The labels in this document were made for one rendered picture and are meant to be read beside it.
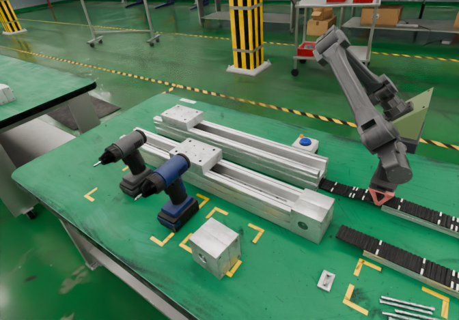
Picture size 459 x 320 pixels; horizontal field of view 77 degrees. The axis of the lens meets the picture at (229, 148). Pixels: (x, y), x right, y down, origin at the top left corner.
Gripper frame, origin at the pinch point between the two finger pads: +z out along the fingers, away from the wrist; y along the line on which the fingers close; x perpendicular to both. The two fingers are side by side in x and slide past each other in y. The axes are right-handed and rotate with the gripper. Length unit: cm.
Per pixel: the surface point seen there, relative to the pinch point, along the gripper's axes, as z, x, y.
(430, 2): 70, -67, -750
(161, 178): -17, -49, 42
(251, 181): -2.9, -36.5, 16.8
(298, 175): -1.8, -25.2, 5.0
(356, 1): -8, -95, -284
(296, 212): -6.0, -16.8, 24.0
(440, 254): 3.2, 17.9, 10.0
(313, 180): -2.1, -19.6, 5.0
